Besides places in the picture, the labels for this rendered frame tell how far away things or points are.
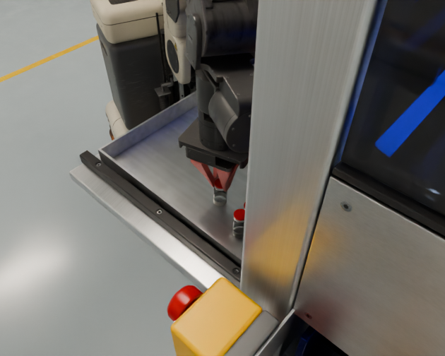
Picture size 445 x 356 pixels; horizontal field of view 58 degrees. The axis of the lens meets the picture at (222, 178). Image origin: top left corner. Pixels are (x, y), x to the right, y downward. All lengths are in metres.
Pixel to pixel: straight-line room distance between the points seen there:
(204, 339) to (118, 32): 1.24
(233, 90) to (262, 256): 0.17
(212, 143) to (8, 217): 1.54
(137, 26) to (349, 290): 1.29
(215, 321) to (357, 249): 0.16
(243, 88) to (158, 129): 0.39
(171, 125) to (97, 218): 1.09
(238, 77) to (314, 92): 0.23
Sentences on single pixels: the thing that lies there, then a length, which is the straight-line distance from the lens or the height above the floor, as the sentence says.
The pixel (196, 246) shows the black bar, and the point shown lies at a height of 0.90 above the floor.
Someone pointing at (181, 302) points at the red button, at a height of 1.01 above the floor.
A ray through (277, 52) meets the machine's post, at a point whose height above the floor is 1.27.
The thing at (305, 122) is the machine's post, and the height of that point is 1.23.
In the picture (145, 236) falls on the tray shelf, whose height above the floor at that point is 0.88.
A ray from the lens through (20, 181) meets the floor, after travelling 2.12.
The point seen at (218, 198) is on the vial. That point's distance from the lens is 0.63.
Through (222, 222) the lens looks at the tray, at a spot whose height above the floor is 0.88.
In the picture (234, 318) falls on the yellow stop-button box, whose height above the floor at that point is 1.03.
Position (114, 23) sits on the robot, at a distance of 1.48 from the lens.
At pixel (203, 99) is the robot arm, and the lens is 0.50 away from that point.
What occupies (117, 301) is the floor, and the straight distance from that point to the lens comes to 1.59.
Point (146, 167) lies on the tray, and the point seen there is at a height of 0.88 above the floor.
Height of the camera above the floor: 1.38
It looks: 46 degrees down
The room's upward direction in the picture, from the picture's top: straight up
